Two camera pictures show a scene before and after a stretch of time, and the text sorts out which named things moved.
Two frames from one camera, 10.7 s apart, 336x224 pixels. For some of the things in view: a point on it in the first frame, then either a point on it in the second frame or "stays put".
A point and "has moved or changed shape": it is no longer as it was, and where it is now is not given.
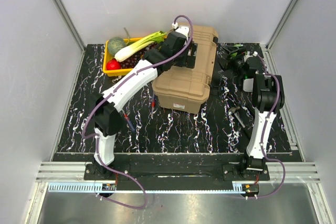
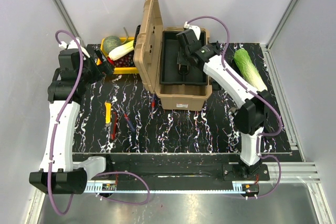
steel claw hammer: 233,109 stays put
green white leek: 127,51 -> 121,50
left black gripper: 188,61 -> 100,73
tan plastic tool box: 184,88 has moved or changed shape
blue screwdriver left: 126,117 stays put
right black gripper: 240,50 -> 180,60
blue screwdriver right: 153,105 stays put
